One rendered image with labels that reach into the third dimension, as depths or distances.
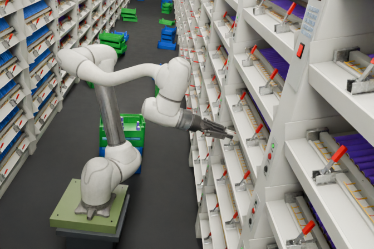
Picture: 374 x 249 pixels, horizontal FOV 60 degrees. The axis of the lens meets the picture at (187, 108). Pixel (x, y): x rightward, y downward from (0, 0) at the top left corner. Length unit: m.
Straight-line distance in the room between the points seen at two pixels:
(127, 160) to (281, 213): 1.08
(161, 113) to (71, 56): 0.55
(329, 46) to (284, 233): 0.45
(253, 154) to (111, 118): 0.90
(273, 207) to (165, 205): 1.38
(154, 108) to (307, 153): 0.70
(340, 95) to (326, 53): 0.15
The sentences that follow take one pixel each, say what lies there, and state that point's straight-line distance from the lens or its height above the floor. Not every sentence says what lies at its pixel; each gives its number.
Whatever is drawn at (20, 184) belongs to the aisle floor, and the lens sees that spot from 2.46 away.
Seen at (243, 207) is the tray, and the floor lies 0.76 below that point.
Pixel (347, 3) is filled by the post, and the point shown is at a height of 1.49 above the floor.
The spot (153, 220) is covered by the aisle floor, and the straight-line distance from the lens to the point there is 2.14.
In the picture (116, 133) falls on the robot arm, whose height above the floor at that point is 0.60.
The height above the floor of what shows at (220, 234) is 0.36.
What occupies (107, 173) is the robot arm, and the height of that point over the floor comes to 0.49.
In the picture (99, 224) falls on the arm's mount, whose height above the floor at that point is 0.25.
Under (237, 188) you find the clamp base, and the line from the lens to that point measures 1.26.
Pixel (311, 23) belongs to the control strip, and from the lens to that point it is 0.78.
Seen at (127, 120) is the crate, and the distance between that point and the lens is 2.43.
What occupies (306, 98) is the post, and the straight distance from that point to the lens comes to 0.80.
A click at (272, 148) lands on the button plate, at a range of 0.90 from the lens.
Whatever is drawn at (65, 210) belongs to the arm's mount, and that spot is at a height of 0.25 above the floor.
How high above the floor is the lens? 1.55
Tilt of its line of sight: 27 degrees down
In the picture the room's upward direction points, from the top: 8 degrees clockwise
